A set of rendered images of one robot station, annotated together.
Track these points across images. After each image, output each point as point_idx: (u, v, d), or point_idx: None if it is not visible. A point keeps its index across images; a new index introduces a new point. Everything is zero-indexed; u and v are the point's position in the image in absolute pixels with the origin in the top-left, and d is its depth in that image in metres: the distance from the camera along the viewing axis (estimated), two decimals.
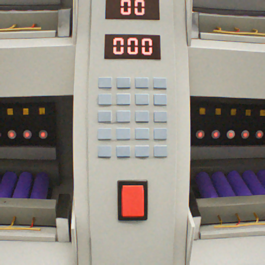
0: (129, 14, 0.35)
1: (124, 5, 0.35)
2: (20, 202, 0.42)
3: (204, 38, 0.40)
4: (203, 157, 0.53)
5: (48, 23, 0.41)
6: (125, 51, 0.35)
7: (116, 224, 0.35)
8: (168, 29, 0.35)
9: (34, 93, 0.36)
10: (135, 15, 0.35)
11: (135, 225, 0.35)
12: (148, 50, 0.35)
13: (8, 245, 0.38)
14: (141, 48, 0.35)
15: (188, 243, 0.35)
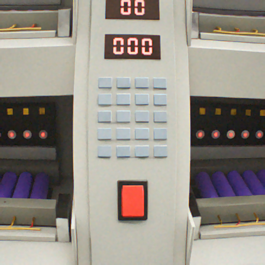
0: (129, 14, 0.35)
1: (124, 5, 0.35)
2: (20, 202, 0.42)
3: (204, 38, 0.40)
4: (203, 157, 0.53)
5: (48, 23, 0.41)
6: (125, 51, 0.35)
7: (116, 224, 0.35)
8: (168, 29, 0.35)
9: (34, 93, 0.36)
10: (135, 15, 0.35)
11: (135, 225, 0.35)
12: (148, 50, 0.35)
13: (8, 245, 0.38)
14: (141, 48, 0.35)
15: (188, 243, 0.35)
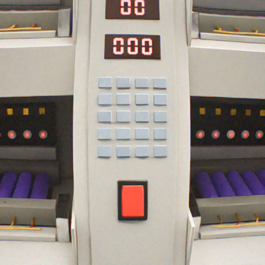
0: (129, 14, 0.35)
1: (124, 5, 0.35)
2: (20, 202, 0.42)
3: (204, 38, 0.40)
4: (203, 157, 0.53)
5: (48, 23, 0.41)
6: (125, 51, 0.35)
7: (116, 224, 0.35)
8: (168, 29, 0.35)
9: (34, 93, 0.36)
10: (135, 15, 0.35)
11: (135, 225, 0.35)
12: (148, 50, 0.35)
13: (8, 245, 0.38)
14: (141, 48, 0.35)
15: (188, 243, 0.35)
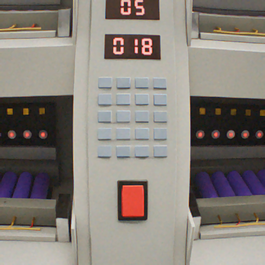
0: (129, 14, 0.35)
1: (124, 5, 0.35)
2: (20, 202, 0.42)
3: (204, 38, 0.40)
4: (203, 157, 0.53)
5: (48, 23, 0.41)
6: (125, 51, 0.35)
7: (116, 224, 0.35)
8: (168, 29, 0.35)
9: (34, 93, 0.36)
10: (135, 15, 0.35)
11: (135, 225, 0.35)
12: (148, 50, 0.35)
13: (8, 245, 0.38)
14: (141, 48, 0.35)
15: (188, 243, 0.35)
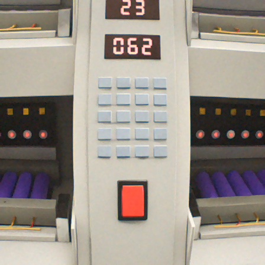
0: (129, 14, 0.35)
1: (124, 5, 0.35)
2: (20, 202, 0.42)
3: (204, 38, 0.40)
4: (203, 157, 0.53)
5: (48, 23, 0.41)
6: (125, 51, 0.35)
7: (116, 224, 0.35)
8: (168, 29, 0.35)
9: (34, 93, 0.36)
10: (135, 15, 0.35)
11: (135, 225, 0.35)
12: (148, 50, 0.35)
13: (8, 245, 0.38)
14: (141, 48, 0.35)
15: (188, 243, 0.35)
